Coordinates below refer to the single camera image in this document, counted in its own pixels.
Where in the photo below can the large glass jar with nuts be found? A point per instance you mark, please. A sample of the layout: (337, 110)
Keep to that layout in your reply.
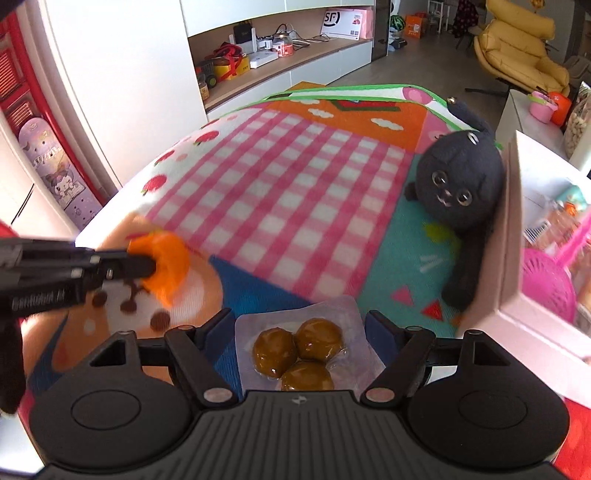
(579, 124)

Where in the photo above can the yellow leather armchair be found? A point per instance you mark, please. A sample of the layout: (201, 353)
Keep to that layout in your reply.
(512, 46)

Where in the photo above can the cartoon print skateboard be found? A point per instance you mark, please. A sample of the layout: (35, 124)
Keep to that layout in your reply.
(60, 175)

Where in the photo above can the pink toy bowl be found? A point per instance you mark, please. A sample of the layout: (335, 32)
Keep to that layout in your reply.
(540, 108)

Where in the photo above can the orange plastic bucket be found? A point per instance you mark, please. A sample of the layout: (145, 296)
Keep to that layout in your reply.
(561, 110)

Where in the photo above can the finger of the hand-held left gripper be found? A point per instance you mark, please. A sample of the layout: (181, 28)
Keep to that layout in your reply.
(129, 267)

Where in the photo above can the chair with dark floral cloth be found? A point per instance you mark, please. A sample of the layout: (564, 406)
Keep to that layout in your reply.
(466, 18)

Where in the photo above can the yellow and red toy truck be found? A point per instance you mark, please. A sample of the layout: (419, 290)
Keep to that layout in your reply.
(226, 64)

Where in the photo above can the watermelon print ball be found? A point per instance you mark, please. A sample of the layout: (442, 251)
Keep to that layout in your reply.
(397, 21)

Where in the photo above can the orange cardboard box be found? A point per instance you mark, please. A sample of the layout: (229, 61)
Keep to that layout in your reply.
(416, 25)

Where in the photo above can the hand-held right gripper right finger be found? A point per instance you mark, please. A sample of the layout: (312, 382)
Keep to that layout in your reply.
(381, 334)

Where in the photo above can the pink plastic basket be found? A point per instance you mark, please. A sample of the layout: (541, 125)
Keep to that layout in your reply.
(545, 281)

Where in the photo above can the white side table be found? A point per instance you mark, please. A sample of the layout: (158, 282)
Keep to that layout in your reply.
(512, 120)

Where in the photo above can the glass jar with orange label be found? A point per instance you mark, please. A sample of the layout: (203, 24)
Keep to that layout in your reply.
(282, 45)

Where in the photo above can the white flat box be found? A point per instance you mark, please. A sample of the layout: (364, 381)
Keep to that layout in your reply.
(264, 60)

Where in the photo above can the black router box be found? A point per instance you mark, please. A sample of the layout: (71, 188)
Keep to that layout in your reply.
(242, 33)

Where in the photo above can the colourful printed play mat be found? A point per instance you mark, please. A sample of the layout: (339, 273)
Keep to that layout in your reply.
(300, 184)

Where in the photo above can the white and pink parcel box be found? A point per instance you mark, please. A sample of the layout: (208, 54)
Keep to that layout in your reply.
(346, 23)

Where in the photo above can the teal plastic toy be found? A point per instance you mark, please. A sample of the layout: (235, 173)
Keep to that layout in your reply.
(572, 194)

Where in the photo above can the white stool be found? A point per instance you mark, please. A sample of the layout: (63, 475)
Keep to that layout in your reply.
(436, 8)

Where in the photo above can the clear packet of brown balls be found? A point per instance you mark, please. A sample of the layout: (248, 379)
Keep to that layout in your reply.
(277, 350)

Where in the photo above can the black plush cat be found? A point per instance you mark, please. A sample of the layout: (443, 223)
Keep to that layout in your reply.
(461, 175)

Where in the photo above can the white wall cabinet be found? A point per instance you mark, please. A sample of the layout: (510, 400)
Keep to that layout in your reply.
(115, 69)

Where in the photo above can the large bread packet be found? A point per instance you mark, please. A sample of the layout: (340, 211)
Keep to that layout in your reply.
(556, 226)

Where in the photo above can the orange plush toy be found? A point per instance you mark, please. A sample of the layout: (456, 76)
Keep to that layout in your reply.
(171, 263)

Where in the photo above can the pink cardboard box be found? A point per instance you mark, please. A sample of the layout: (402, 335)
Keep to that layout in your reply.
(508, 277)

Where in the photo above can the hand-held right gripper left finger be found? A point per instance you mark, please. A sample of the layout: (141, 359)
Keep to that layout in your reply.
(217, 337)

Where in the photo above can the red plastic frame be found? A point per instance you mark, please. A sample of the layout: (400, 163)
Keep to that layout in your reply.
(18, 69)

